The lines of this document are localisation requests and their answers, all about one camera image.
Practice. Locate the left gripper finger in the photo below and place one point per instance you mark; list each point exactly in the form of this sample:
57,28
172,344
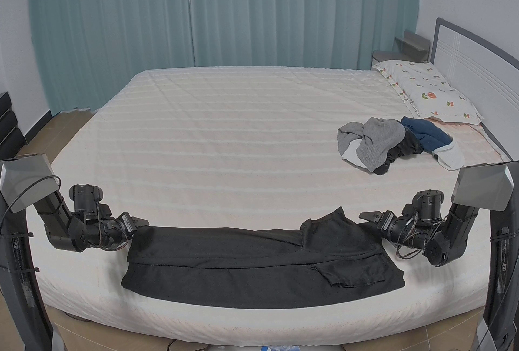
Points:
140,222

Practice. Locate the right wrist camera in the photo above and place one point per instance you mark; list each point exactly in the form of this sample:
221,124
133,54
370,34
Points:
407,212

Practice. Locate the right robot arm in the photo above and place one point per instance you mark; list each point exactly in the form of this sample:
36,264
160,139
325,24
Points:
474,195

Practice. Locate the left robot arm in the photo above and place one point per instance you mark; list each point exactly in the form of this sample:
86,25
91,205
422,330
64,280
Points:
24,187

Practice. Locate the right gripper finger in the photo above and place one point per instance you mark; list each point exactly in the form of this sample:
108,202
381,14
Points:
371,217

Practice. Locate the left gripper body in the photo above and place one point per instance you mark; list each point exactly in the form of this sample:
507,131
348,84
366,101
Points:
121,228

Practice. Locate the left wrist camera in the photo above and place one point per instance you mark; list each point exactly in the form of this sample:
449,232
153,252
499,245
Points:
105,211

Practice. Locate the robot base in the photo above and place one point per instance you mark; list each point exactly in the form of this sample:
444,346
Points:
279,348

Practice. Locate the blue-green curtain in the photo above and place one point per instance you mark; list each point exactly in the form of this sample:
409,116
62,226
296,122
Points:
304,0
113,25

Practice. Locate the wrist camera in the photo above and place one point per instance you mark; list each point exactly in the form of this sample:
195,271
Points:
407,212
105,211

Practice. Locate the white printed pillow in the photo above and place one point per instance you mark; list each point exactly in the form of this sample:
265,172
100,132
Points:
429,90

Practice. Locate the black T-shirt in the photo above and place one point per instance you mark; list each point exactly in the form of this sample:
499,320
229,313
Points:
251,268

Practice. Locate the grey bedside table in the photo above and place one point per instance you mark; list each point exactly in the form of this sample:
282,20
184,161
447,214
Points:
409,45

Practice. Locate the bed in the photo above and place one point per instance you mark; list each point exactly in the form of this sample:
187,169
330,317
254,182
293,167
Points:
243,130

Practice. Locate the pile of clothes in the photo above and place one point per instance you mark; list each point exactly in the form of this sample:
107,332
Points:
377,142

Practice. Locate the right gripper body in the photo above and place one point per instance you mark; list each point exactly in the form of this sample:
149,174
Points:
391,225

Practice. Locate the black chest of drawers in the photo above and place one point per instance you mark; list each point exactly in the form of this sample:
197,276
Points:
9,126

